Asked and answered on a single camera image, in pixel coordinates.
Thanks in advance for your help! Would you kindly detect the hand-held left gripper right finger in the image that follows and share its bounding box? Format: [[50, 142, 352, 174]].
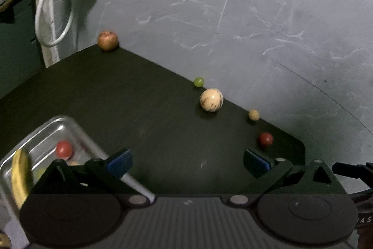
[[227, 148, 349, 206]]

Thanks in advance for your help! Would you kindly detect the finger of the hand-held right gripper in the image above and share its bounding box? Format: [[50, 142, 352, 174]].
[[332, 161, 373, 180]]

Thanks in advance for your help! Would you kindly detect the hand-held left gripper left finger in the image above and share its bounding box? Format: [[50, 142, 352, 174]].
[[23, 147, 149, 206]]

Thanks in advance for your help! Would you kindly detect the small red tomato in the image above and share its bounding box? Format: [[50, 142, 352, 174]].
[[56, 140, 73, 159], [258, 132, 274, 147]]

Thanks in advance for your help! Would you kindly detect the metal tray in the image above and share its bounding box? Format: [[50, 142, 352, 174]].
[[0, 116, 156, 249]]

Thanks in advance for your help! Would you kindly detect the yellow banana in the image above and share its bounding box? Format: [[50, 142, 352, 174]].
[[11, 149, 33, 210]]

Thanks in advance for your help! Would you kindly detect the beige round melon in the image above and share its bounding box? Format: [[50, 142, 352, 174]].
[[200, 88, 224, 113]]

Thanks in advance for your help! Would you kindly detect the red apple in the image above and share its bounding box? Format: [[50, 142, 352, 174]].
[[97, 31, 119, 52]]

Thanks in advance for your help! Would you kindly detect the white cable loop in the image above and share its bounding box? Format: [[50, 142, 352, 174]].
[[34, 0, 74, 48]]

